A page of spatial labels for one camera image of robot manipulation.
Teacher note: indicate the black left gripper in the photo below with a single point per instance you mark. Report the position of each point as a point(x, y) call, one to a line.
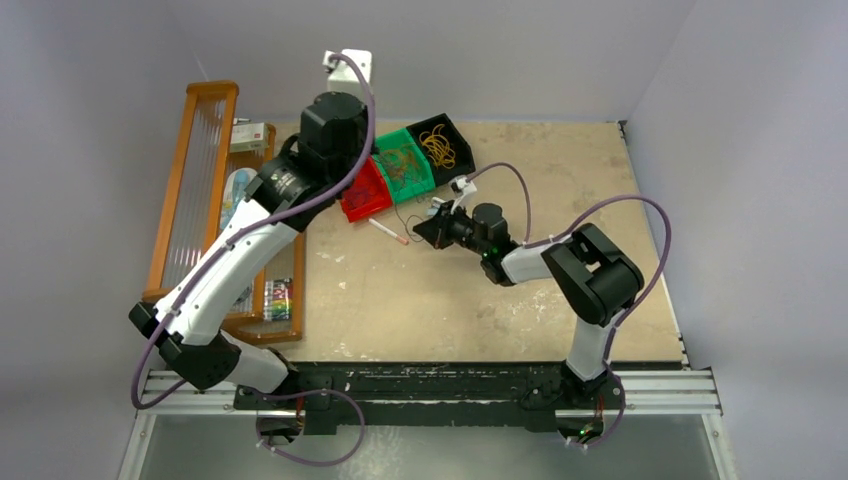
point(365, 120)

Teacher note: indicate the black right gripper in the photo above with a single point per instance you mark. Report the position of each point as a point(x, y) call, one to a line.
point(434, 230)

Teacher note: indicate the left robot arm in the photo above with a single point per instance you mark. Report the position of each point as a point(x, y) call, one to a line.
point(185, 326)

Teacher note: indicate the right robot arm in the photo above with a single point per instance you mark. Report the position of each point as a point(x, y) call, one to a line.
point(596, 278)

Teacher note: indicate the white stapler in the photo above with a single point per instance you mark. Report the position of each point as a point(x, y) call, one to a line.
point(437, 205)

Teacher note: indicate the silver marker pink cap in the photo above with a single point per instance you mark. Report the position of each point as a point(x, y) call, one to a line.
point(387, 231)

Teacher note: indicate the green plastic bin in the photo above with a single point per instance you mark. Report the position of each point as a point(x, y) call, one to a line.
point(403, 165)

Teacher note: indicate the red plastic bin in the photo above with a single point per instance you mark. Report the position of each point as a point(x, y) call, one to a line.
point(368, 194)

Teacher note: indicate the black plastic bin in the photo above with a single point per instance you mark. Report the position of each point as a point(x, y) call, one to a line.
point(446, 150)

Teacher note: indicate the small white red box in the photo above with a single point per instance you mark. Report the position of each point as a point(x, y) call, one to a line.
point(247, 137)

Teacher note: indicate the blue packaged item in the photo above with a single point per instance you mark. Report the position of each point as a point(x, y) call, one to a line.
point(234, 192)

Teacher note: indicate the coloured marker set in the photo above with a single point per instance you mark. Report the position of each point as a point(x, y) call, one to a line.
point(278, 299)

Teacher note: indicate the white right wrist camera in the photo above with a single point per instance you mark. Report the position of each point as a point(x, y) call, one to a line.
point(464, 190)

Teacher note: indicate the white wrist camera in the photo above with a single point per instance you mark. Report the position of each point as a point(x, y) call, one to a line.
point(341, 74)
point(464, 190)

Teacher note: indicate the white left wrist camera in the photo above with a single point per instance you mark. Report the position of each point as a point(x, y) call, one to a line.
point(341, 74)

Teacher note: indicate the wooden rack frame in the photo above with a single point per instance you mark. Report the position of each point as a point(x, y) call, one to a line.
point(189, 218)

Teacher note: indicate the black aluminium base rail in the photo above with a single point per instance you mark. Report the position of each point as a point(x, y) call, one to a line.
point(528, 395)

